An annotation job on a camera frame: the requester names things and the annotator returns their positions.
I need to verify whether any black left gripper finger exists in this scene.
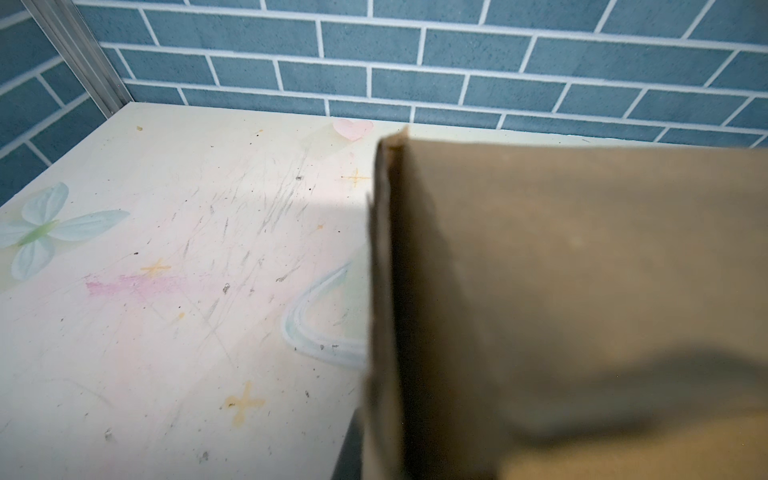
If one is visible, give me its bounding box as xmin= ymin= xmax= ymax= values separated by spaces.
xmin=331 ymin=409 xmax=363 ymax=480

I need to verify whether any aluminium left corner post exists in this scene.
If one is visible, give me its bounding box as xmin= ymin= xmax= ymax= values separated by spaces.
xmin=22 ymin=0 xmax=133 ymax=118

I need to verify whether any brown cardboard paper box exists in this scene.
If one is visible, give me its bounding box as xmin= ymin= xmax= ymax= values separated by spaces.
xmin=361 ymin=133 xmax=767 ymax=479

